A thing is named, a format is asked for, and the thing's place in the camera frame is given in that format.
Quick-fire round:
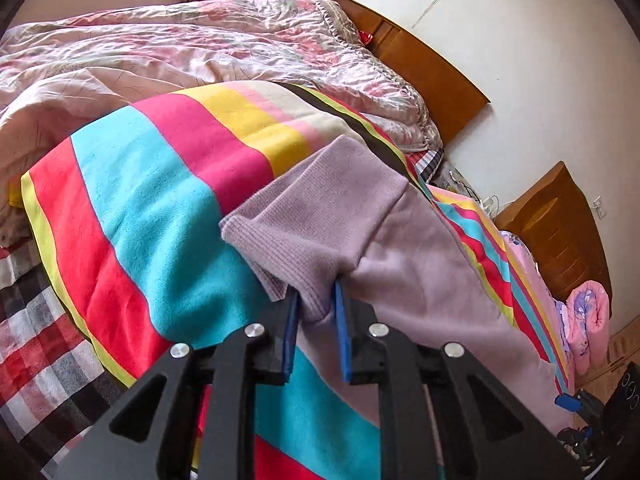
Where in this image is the rainbow striped blanket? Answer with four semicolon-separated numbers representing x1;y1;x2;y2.
20;80;576;480

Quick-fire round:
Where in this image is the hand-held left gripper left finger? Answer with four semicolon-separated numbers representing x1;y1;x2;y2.
52;292;301;480

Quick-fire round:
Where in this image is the wooden bed headboard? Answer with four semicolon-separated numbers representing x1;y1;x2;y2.
297;0;491;146

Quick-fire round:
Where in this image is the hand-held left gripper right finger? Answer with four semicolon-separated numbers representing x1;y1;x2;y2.
335;280;584;480

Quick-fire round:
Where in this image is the wooden panelled headboard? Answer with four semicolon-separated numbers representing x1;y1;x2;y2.
494;161;613;306

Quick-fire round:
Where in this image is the pink rolled quilt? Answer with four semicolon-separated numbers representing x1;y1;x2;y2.
565;280;612;376

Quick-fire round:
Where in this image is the white charger cable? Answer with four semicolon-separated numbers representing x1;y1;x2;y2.
447;167;511;213

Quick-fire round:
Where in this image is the lilac knit sweater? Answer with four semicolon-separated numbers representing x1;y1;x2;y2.
220;134;571;441

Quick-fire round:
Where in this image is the pink printed bed sheet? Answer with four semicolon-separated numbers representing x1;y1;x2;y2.
500;230;571;366

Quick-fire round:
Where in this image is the pink floral quilt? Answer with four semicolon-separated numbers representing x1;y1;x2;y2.
0;0;443;211

